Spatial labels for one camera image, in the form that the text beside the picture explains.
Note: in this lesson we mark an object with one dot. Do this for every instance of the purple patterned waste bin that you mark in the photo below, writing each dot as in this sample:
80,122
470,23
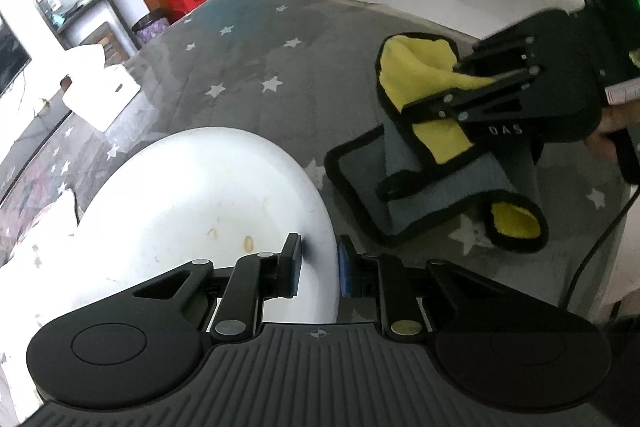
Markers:
152,29

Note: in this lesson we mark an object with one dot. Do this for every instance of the black flat television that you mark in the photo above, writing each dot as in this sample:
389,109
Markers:
10,57

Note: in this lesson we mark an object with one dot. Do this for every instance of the yellow and grey cleaning cloth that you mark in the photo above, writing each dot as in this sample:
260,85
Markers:
425,187

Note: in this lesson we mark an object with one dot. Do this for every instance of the white tissue pack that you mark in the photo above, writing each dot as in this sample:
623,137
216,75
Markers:
100,97

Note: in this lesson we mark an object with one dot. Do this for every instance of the white towel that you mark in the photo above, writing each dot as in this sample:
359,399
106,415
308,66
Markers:
30,227

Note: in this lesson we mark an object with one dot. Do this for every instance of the person's right hand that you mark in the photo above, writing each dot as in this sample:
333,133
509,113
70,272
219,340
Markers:
607,127

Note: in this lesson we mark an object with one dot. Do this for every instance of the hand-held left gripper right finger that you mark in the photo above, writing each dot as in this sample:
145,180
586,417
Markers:
345,269

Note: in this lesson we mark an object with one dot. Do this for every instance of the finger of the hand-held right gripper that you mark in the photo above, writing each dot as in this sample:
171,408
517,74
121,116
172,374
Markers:
450,106
500,49

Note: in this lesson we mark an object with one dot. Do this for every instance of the small wooden stool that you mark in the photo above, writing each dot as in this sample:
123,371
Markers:
107,42

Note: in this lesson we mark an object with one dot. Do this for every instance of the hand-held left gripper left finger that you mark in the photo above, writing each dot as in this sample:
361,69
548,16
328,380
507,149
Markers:
292,264

